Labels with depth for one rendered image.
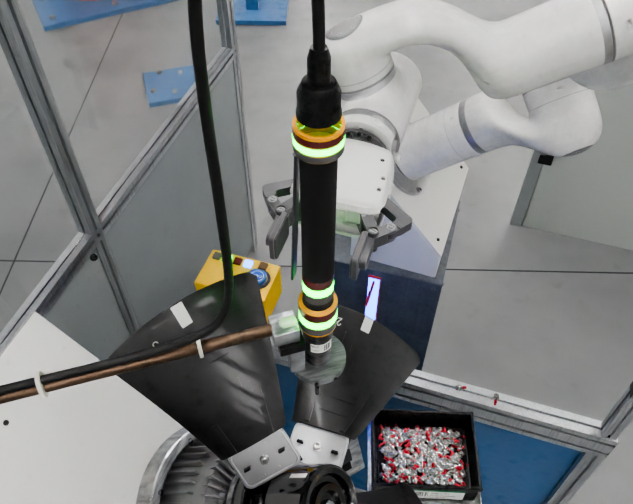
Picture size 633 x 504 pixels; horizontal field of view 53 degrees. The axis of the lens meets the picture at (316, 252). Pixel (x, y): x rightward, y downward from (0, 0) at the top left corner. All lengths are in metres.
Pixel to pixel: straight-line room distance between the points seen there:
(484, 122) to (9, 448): 0.99
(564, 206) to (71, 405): 2.35
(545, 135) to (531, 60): 0.51
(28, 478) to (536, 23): 0.87
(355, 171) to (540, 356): 2.02
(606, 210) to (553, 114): 1.73
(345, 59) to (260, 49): 3.34
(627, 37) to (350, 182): 0.34
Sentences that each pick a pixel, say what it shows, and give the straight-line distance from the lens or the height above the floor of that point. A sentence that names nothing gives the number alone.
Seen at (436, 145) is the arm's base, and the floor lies 1.27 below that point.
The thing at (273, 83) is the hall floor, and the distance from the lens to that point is 3.77.
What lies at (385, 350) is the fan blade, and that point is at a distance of 1.13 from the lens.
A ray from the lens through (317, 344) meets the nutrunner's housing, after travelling 0.74.
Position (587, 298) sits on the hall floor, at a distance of 2.88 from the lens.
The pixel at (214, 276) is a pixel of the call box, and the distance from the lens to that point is 1.37.
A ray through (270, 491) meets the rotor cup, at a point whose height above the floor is 1.23.
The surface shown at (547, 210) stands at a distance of 2.99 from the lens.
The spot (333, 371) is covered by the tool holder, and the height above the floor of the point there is 1.45.
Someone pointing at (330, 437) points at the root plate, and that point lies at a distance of 1.04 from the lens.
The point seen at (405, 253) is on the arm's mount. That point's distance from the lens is 1.52.
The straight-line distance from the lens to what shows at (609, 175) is 2.85.
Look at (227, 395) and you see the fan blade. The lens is 0.90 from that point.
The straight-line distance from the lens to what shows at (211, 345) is 0.71.
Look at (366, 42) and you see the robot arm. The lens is 0.73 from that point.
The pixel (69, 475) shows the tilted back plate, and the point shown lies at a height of 1.23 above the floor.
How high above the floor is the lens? 2.13
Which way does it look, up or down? 49 degrees down
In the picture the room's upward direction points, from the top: straight up
